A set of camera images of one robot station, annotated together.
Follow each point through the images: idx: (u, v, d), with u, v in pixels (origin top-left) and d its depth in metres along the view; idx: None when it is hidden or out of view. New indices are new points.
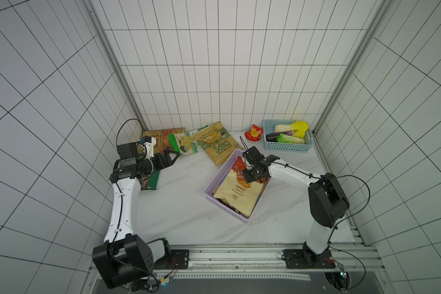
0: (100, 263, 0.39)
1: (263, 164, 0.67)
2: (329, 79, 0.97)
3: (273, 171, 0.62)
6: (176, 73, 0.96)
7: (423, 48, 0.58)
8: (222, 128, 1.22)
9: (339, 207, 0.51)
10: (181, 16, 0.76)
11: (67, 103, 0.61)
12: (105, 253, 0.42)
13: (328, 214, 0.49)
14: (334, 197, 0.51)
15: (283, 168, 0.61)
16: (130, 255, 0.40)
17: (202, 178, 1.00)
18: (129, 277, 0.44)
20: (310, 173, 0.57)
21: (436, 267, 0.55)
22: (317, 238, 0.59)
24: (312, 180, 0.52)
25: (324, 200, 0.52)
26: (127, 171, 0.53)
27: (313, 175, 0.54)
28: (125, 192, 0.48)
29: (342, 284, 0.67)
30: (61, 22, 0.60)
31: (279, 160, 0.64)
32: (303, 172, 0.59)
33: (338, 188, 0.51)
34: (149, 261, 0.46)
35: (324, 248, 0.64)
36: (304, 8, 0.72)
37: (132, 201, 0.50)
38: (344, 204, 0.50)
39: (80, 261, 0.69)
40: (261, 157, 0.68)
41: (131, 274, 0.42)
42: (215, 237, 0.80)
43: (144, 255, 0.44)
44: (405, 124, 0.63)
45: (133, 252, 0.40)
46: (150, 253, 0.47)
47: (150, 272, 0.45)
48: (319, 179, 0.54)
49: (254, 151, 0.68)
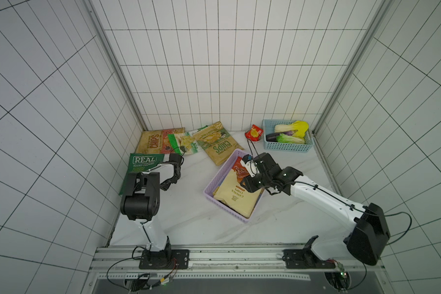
0: (130, 179, 0.53)
1: (283, 180, 0.56)
2: (329, 79, 0.97)
3: (296, 191, 0.53)
6: (176, 74, 0.96)
7: (423, 48, 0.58)
8: (221, 128, 1.21)
9: (384, 245, 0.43)
10: (181, 17, 0.76)
11: (67, 103, 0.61)
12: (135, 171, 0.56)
13: (373, 253, 0.43)
14: (378, 231, 0.45)
15: (312, 191, 0.51)
16: (150, 182, 0.52)
17: (203, 178, 1.00)
18: (137, 207, 0.50)
20: (351, 203, 0.46)
21: (437, 267, 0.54)
22: (329, 249, 0.57)
24: (354, 213, 0.44)
25: (372, 241, 0.43)
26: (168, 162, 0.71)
27: (356, 207, 0.45)
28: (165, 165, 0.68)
29: (342, 284, 0.67)
30: (61, 22, 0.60)
31: (304, 179, 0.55)
32: (342, 201, 0.47)
33: (384, 222, 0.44)
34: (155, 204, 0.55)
35: (327, 257, 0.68)
36: (304, 8, 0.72)
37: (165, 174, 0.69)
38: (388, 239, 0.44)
39: (80, 261, 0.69)
40: (278, 170, 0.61)
41: (141, 203, 0.50)
42: (215, 237, 0.80)
43: (156, 192, 0.55)
44: (405, 124, 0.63)
45: (153, 180, 0.53)
46: (158, 201, 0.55)
47: (151, 206, 0.52)
48: (362, 215, 0.47)
49: (269, 160, 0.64)
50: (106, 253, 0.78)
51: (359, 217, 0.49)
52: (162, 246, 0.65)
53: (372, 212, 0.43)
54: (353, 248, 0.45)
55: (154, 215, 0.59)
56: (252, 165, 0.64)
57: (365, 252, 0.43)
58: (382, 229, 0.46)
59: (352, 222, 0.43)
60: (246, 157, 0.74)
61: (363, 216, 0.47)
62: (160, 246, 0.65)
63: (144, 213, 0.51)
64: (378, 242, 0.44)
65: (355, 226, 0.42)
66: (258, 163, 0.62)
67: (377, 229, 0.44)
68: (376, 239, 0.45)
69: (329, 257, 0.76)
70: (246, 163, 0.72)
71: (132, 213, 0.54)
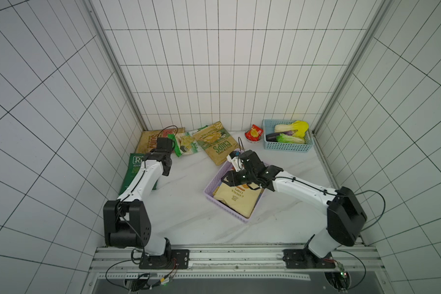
0: (108, 217, 0.44)
1: (266, 177, 0.61)
2: (329, 79, 0.97)
3: (277, 185, 0.57)
6: (176, 74, 0.96)
7: (423, 48, 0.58)
8: (221, 128, 1.21)
9: (359, 224, 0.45)
10: (182, 17, 0.76)
11: (67, 103, 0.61)
12: (113, 208, 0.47)
13: (350, 233, 0.45)
14: (352, 212, 0.47)
15: (291, 184, 0.55)
16: (131, 217, 0.44)
17: (203, 178, 1.00)
18: (125, 242, 0.45)
20: (324, 188, 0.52)
21: (437, 267, 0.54)
22: (324, 245, 0.58)
24: (327, 196, 0.48)
25: (345, 220, 0.45)
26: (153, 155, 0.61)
27: (328, 191, 0.49)
28: (151, 168, 0.57)
29: (342, 284, 0.67)
30: (61, 22, 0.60)
31: (284, 174, 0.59)
32: (316, 187, 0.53)
33: (355, 203, 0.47)
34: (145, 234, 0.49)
35: (326, 253, 0.77)
36: (304, 8, 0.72)
37: (153, 177, 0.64)
38: (363, 220, 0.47)
39: (80, 261, 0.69)
40: (263, 168, 0.65)
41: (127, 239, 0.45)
42: (215, 237, 0.80)
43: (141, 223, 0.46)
44: (405, 124, 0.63)
45: (135, 217, 0.44)
46: (148, 228, 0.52)
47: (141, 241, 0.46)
48: (335, 197, 0.51)
49: (255, 158, 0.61)
50: (106, 253, 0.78)
51: (330, 199, 0.48)
52: (161, 252, 0.65)
53: (343, 194, 0.47)
54: (332, 231, 0.47)
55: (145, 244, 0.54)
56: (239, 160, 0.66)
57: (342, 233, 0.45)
58: (356, 211, 0.48)
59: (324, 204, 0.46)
60: (233, 154, 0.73)
61: (336, 198, 0.51)
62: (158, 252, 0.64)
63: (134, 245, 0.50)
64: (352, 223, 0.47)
65: (328, 207, 0.45)
66: (244, 160, 0.64)
67: (352, 211, 0.47)
68: (348, 218, 0.47)
69: (329, 251, 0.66)
70: (233, 159, 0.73)
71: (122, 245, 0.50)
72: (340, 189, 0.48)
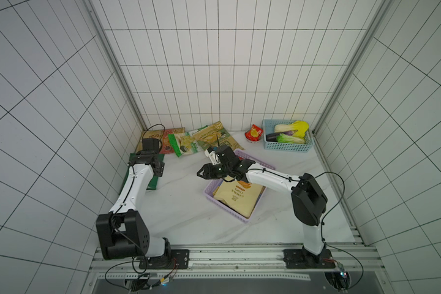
0: (102, 231, 0.42)
1: (240, 170, 0.64)
2: (329, 79, 0.97)
3: (250, 177, 0.62)
6: (176, 74, 0.96)
7: (423, 48, 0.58)
8: (221, 128, 1.21)
9: (320, 205, 0.54)
10: (182, 16, 0.76)
11: (67, 103, 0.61)
12: (106, 222, 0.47)
13: (311, 214, 0.51)
14: (314, 195, 0.53)
15: (261, 174, 0.60)
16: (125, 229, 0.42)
17: (203, 178, 1.00)
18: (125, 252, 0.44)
20: (290, 176, 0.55)
21: (437, 267, 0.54)
22: (312, 239, 0.60)
24: (291, 183, 0.53)
25: (308, 202, 0.53)
26: (140, 158, 0.58)
27: (293, 178, 0.54)
28: (142, 171, 0.55)
29: (342, 284, 0.67)
30: (61, 22, 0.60)
31: (256, 165, 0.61)
32: (282, 176, 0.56)
33: (316, 185, 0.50)
34: (144, 242, 0.48)
35: (321, 248, 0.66)
36: (304, 8, 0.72)
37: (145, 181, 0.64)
38: (323, 201, 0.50)
39: (80, 261, 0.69)
40: (237, 162, 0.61)
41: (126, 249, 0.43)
42: (216, 237, 0.80)
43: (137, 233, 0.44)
44: (405, 124, 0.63)
45: (131, 229, 0.42)
46: (146, 234, 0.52)
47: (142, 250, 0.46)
48: (299, 182, 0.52)
49: (230, 153, 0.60)
50: None
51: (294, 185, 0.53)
52: (161, 253, 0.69)
53: (306, 179, 0.52)
54: (297, 212, 0.52)
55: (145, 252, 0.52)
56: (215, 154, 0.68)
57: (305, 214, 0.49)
58: (317, 193, 0.54)
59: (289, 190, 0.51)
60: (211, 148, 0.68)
61: (299, 184, 0.56)
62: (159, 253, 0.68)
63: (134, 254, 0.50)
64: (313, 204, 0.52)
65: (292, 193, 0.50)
66: (219, 155, 0.68)
67: (313, 194, 0.53)
68: (310, 201, 0.53)
69: (323, 244, 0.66)
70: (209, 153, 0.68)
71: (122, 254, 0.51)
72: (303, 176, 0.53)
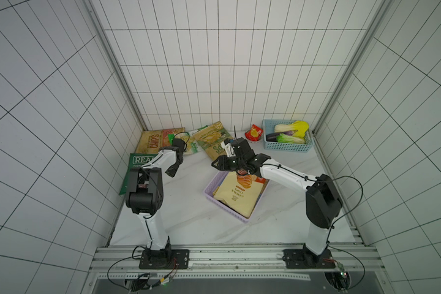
0: (132, 175, 0.53)
1: (254, 163, 0.64)
2: (329, 79, 0.97)
3: (264, 173, 0.60)
6: (176, 74, 0.96)
7: (423, 48, 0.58)
8: (222, 128, 1.22)
9: (335, 209, 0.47)
10: (182, 16, 0.76)
11: (67, 103, 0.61)
12: (138, 168, 0.56)
13: (325, 215, 0.49)
14: (329, 198, 0.51)
15: (276, 170, 0.59)
16: (154, 178, 0.53)
17: (203, 178, 1.00)
18: (141, 203, 0.52)
20: (305, 175, 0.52)
21: (437, 267, 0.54)
22: (318, 240, 0.59)
24: (307, 182, 0.51)
25: (323, 203, 0.51)
26: (171, 147, 0.72)
27: (309, 177, 0.52)
28: (168, 153, 0.68)
29: (342, 284, 0.67)
30: (61, 22, 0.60)
31: (271, 161, 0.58)
32: (298, 174, 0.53)
33: (333, 188, 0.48)
34: (158, 198, 0.56)
35: (323, 248, 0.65)
36: (304, 8, 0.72)
37: (167, 163, 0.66)
38: (339, 204, 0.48)
39: (80, 261, 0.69)
40: (252, 156, 0.68)
41: (146, 198, 0.52)
42: (215, 237, 0.80)
43: (158, 187, 0.56)
44: (405, 124, 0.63)
45: (154, 177, 0.53)
46: (162, 194, 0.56)
47: (155, 201, 0.54)
48: (315, 182, 0.54)
49: (245, 146, 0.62)
50: (106, 253, 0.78)
51: (310, 184, 0.52)
52: (163, 245, 0.67)
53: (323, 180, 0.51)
54: (310, 212, 0.50)
55: (157, 211, 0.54)
56: (231, 147, 0.68)
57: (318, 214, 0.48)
58: (333, 196, 0.52)
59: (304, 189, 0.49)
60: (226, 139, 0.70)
61: (316, 184, 0.54)
62: (161, 245, 0.65)
63: (148, 208, 0.53)
64: (328, 206, 0.51)
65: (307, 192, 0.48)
66: (235, 147, 0.66)
67: (329, 196, 0.51)
68: (325, 203, 0.51)
69: (326, 245, 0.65)
70: (225, 144, 0.69)
71: (136, 207, 0.56)
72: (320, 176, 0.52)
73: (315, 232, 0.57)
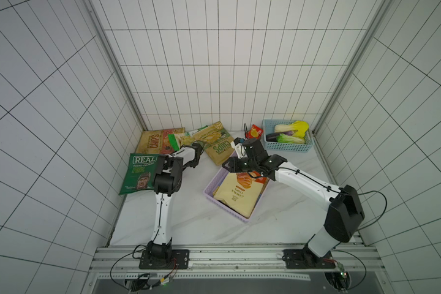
0: (159, 161, 0.65)
1: (268, 166, 0.60)
2: (329, 79, 0.97)
3: (279, 176, 0.56)
6: (176, 74, 0.96)
7: (423, 48, 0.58)
8: (222, 128, 1.22)
9: (356, 223, 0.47)
10: (181, 16, 0.76)
11: (67, 103, 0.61)
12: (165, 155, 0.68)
13: (346, 231, 0.46)
14: (352, 211, 0.47)
15: (294, 175, 0.54)
16: (176, 165, 0.64)
17: (203, 179, 1.00)
18: (163, 184, 0.63)
20: (328, 185, 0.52)
21: (436, 267, 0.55)
22: (323, 244, 0.58)
24: (330, 193, 0.47)
25: (345, 217, 0.48)
26: (190, 146, 0.82)
27: (332, 188, 0.48)
28: (188, 149, 0.79)
29: (342, 284, 0.67)
30: (62, 23, 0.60)
31: (287, 165, 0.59)
32: (320, 183, 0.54)
33: (358, 201, 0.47)
34: (177, 183, 0.66)
35: (326, 252, 0.77)
36: (304, 8, 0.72)
37: (187, 157, 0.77)
38: (361, 218, 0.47)
39: (80, 261, 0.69)
40: (266, 157, 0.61)
41: (166, 180, 0.63)
42: (215, 237, 0.80)
43: (180, 173, 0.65)
44: (405, 124, 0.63)
45: (176, 165, 0.64)
46: (180, 180, 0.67)
47: (174, 183, 0.64)
48: (339, 195, 0.50)
49: (259, 146, 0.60)
50: (106, 253, 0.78)
51: (334, 196, 0.50)
52: (166, 239, 0.68)
53: (347, 192, 0.47)
54: (329, 226, 0.47)
55: (173, 193, 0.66)
56: (242, 147, 0.64)
57: (340, 230, 0.45)
58: (356, 210, 0.48)
59: (327, 201, 0.46)
60: (237, 140, 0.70)
61: (339, 196, 0.50)
62: (165, 237, 0.68)
63: (168, 190, 0.63)
64: (350, 219, 0.47)
65: (331, 205, 0.44)
66: (247, 147, 0.63)
67: (352, 209, 0.47)
68: (348, 217, 0.48)
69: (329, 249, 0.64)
70: (235, 144, 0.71)
71: (158, 187, 0.67)
72: (343, 187, 0.48)
73: (321, 236, 0.56)
